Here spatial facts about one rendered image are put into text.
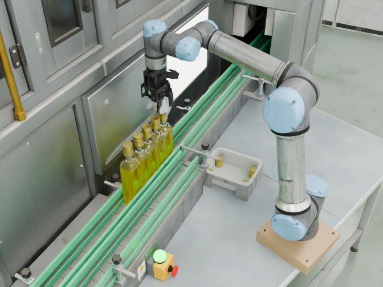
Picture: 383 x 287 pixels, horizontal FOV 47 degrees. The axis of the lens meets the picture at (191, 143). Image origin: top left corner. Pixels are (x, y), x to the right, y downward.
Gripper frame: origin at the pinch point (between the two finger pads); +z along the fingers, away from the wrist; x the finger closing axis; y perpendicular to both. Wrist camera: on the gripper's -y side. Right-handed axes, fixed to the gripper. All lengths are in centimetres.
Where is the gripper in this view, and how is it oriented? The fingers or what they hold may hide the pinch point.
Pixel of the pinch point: (162, 110)
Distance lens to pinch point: 165.8
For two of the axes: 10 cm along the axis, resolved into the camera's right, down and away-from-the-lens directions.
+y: -5.5, 5.3, -6.5
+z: 0.0, 7.8, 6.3
